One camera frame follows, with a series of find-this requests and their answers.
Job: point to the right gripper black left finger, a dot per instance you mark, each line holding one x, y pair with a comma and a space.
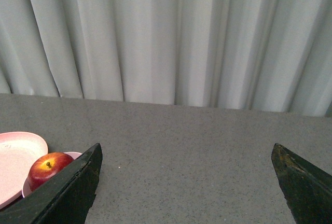
65, 198

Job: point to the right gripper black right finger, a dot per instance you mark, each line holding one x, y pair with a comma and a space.
306, 188

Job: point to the red yellow apple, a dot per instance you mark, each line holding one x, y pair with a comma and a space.
44, 169

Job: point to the light pink bowl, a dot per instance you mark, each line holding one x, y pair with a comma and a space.
76, 154

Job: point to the pink round plate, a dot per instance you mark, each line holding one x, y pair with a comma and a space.
19, 150

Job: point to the white pleated curtain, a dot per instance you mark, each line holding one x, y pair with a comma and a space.
270, 55

